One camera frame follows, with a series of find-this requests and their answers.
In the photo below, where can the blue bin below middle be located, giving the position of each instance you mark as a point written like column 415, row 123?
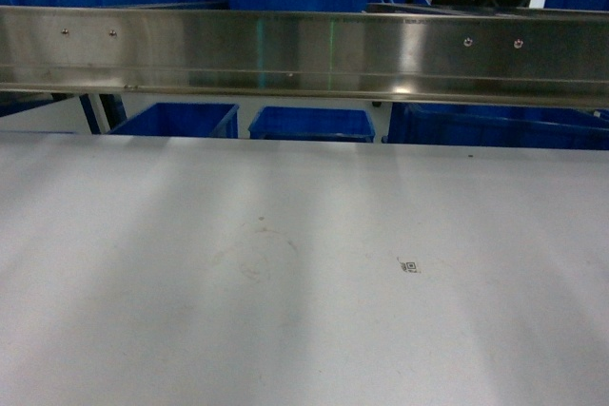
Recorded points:
column 312, row 124

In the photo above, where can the blue bin below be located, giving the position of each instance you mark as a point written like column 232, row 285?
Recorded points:
column 192, row 120
column 312, row 124

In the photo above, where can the QR code sticker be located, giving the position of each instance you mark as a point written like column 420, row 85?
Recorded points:
column 409, row 266

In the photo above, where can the large blue bin right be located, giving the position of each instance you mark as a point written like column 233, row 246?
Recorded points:
column 495, row 126

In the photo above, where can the blue bin below left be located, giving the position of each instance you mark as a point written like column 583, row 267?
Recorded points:
column 192, row 120

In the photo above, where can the stainless steel table rail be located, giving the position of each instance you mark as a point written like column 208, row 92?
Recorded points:
column 514, row 57

